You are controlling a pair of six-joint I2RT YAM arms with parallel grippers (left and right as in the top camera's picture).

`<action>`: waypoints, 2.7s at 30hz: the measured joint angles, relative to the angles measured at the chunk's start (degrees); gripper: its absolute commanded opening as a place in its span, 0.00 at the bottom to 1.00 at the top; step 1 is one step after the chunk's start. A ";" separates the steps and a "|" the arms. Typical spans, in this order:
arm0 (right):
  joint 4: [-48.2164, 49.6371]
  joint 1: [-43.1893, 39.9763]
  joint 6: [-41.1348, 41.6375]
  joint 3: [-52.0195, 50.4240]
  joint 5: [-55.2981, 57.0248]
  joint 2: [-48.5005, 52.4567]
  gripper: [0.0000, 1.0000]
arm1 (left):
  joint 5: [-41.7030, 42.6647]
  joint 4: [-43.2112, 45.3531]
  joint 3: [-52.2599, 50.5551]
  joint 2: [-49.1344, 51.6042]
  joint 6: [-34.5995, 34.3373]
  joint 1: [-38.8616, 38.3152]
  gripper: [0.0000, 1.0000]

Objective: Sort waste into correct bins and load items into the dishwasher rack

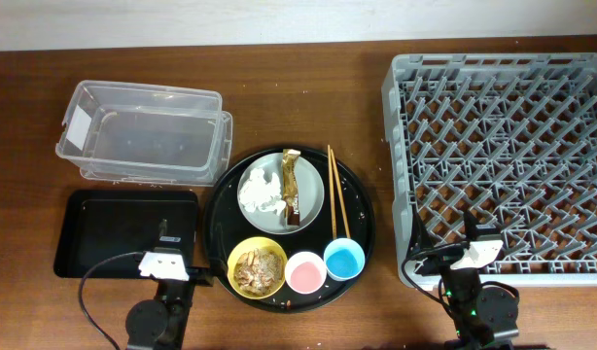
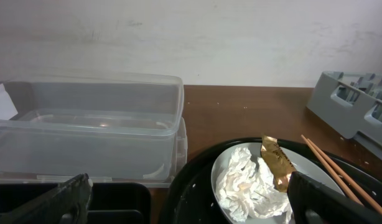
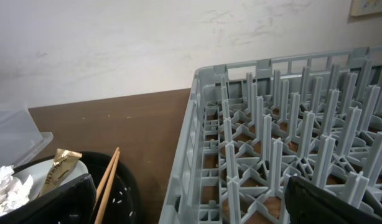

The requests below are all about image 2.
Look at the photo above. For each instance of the grey dishwasher rack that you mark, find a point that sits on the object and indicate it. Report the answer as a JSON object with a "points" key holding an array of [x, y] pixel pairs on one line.
{"points": [[351, 103]]}

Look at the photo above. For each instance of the wooden chopstick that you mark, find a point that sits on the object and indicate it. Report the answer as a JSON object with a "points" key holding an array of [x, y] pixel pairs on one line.
{"points": [[335, 176], [352, 183]]}

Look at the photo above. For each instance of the gold snack wrapper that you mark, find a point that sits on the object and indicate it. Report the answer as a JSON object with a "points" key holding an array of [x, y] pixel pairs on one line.
{"points": [[277, 161]]}

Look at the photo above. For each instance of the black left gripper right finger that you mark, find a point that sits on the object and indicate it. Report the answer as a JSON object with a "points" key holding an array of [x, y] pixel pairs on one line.
{"points": [[310, 200]]}

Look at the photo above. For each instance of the clear plastic waste bin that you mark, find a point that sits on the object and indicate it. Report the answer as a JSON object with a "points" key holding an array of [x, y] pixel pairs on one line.
{"points": [[126, 128]]}

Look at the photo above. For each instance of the grey plate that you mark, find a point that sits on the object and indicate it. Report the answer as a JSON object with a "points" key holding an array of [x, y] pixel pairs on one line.
{"points": [[301, 163]]}

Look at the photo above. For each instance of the white tissue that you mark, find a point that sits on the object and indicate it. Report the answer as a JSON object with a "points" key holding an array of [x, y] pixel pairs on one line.
{"points": [[245, 189]]}

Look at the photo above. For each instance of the black round tray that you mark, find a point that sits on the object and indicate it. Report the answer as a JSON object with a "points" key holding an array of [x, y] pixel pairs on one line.
{"points": [[191, 199]]}

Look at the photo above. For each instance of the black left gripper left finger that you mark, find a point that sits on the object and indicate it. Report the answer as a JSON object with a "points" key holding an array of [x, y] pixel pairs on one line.
{"points": [[71, 197]]}

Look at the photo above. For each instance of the white label on bin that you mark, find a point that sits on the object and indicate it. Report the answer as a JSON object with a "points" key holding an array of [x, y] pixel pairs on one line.
{"points": [[7, 108]]}

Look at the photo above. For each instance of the black rectangular tray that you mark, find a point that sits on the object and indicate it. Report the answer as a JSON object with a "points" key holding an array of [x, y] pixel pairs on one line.
{"points": [[111, 202]]}

